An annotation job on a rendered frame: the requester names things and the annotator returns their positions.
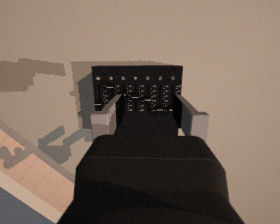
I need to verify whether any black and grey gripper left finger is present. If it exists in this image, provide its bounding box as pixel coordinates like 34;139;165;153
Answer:
90;94;124;142

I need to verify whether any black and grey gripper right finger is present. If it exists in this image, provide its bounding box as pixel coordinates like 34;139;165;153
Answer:
172;95;210;144

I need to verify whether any black lighting desk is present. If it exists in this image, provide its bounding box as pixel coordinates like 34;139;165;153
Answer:
91;66;183;136

